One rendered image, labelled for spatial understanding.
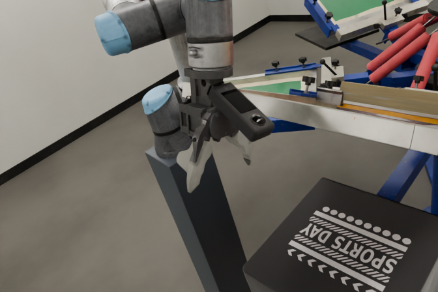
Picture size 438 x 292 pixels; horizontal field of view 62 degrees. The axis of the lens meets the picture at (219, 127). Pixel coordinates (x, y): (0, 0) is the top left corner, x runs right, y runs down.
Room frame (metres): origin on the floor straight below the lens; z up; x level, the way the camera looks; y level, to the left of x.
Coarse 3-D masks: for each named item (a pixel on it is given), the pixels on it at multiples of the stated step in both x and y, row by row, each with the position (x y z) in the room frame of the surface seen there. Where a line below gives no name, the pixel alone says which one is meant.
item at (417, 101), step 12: (348, 84) 1.09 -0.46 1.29; (360, 84) 1.06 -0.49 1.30; (348, 96) 1.07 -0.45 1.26; (360, 96) 1.04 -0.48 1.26; (372, 96) 1.01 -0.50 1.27; (384, 96) 0.98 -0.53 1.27; (396, 96) 0.95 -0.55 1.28; (408, 96) 0.93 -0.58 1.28; (420, 96) 0.91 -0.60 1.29; (432, 96) 0.88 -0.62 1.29; (396, 108) 0.94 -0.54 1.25; (408, 108) 0.91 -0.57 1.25; (420, 108) 0.89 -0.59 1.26; (432, 108) 0.86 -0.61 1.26
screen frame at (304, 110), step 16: (256, 96) 0.68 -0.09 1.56; (272, 96) 1.00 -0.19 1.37; (288, 96) 1.05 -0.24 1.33; (304, 96) 1.10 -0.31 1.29; (272, 112) 0.63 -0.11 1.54; (288, 112) 0.61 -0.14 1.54; (304, 112) 0.58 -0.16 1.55; (320, 112) 0.56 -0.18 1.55; (336, 112) 0.53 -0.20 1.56; (352, 112) 0.53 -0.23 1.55; (320, 128) 0.54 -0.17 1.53; (336, 128) 0.52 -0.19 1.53; (352, 128) 0.50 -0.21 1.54; (368, 128) 0.48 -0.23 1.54; (384, 128) 0.46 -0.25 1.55; (400, 128) 0.45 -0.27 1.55; (416, 128) 0.43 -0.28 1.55; (432, 128) 0.42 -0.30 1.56; (400, 144) 0.44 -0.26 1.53; (416, 144) 0.42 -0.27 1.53; (432, 144) 0.41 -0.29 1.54
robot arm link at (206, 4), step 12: (192, 0) 0.57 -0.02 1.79; (204, 0) 0.56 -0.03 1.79; (216, 0) 0.56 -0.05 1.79; (228, 0) 0.57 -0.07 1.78; (192, 12) 0.57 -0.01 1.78; (204, 12) 0.56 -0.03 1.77; (216, 12) 0.56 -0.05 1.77; (228, 12) 0.57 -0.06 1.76; (192, 24) 0.57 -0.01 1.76; (204, 24) 0.56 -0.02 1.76; (216, 24) 0.56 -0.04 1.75; (228, 24) 0.57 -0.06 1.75; (192, 36) 0.57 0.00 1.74; (204, 36) 0.55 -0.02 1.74; (216, 36) 0.55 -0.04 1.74; (228, 36) 0.56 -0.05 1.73
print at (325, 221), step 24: (312, 216) 0.89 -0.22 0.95; (336, 216) 0.86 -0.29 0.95; (312, 240) 0.80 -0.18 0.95; (336, 240) 0.77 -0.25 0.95; (360, 240) 0.75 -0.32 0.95; (384, 240) 0.72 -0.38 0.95; (408, 240) 0.70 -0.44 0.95; (312, 264) 0.71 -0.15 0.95; (336, 264) 0.69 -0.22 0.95; (360, 264) 0.67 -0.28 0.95; (384, 264) 0.65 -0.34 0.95; (360, 288) 0.60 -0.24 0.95; (384, 288) 0.58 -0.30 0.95
